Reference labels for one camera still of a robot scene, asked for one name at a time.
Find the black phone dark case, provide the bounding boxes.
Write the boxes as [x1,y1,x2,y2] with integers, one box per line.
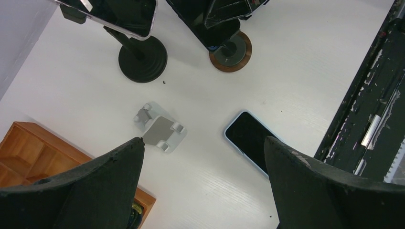
[166,0,240,52]

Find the silver folding phone stand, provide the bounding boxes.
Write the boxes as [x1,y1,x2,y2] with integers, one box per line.
[134,102,187,153]

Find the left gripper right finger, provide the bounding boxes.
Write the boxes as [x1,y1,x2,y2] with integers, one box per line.
[264,136,405,229]

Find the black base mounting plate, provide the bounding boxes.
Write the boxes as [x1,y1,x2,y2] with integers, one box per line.
[315,0,405,185]

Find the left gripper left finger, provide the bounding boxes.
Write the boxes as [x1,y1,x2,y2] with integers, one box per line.
[0,137,145,229]

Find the phone on black stand rear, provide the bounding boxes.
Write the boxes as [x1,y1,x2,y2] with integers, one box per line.
[56,0,158,41]

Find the wooden compartment tray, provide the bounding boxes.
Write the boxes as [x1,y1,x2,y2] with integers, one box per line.
[0,122,155,219]

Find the phone with light blue case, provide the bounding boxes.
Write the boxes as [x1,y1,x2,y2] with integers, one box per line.
[224,110,281,178]

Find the black round object in tray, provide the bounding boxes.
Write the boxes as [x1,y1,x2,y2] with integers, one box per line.
[127,202,144,229]

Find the phone stand brown round base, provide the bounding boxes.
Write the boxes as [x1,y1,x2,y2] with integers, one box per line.
[209,31,252,73]

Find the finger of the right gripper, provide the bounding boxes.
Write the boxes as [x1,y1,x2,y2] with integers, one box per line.
[203,0,253,28]

